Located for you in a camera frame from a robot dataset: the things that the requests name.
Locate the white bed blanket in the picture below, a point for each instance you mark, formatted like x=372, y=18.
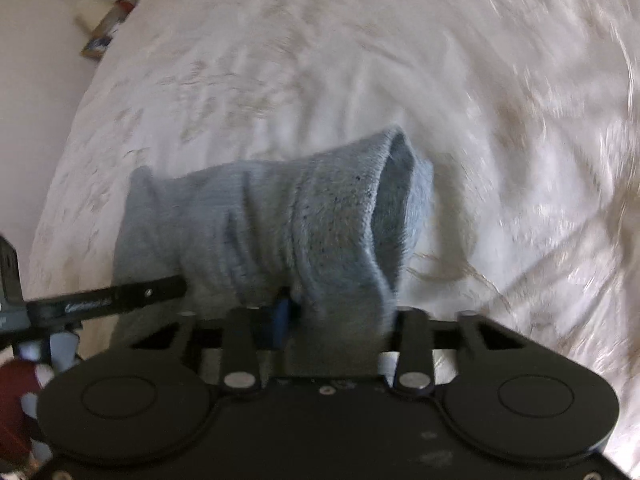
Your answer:
x=350, y=70

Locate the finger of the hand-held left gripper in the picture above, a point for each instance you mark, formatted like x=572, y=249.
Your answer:
x=120, y=296

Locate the brown box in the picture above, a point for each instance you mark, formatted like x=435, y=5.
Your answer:
x=107, y=30

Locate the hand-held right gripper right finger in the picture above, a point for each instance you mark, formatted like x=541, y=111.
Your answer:
x=415, y=345

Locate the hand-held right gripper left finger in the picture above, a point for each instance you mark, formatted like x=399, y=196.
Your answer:
x=281, y=322

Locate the grey-blue sock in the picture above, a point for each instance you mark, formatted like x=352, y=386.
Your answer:
x=310, y=220

